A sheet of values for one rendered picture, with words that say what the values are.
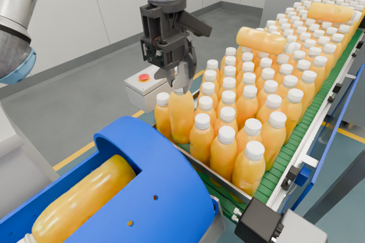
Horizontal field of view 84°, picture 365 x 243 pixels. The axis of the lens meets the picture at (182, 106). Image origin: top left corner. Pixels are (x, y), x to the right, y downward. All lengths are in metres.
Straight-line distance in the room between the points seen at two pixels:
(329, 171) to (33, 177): 1.90
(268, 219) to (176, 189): 0.27
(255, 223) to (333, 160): 1.64
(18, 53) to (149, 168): 0.47
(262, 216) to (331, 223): 1.29
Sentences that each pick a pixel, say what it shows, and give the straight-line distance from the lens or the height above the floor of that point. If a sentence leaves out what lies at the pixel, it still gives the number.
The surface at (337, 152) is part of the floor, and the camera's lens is 2.19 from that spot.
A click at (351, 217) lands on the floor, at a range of 1.89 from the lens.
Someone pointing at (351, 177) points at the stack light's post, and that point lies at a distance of 0.81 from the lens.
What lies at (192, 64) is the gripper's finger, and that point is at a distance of 0.44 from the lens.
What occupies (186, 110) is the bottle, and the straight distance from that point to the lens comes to 0.53.
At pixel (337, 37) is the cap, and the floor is 1.10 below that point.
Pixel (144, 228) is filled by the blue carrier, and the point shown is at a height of 1.20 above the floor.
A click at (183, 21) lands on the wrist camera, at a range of 0.42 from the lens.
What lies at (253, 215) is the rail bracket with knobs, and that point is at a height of 1.00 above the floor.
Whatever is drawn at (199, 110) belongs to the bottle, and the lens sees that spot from 0.60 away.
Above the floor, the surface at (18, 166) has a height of 1.05.
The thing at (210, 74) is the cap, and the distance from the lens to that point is 0.69.
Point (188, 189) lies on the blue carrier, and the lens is 0.33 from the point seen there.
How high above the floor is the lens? 1.48
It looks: 41 degrees down
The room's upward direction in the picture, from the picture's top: 3 degrees counter-clockwise
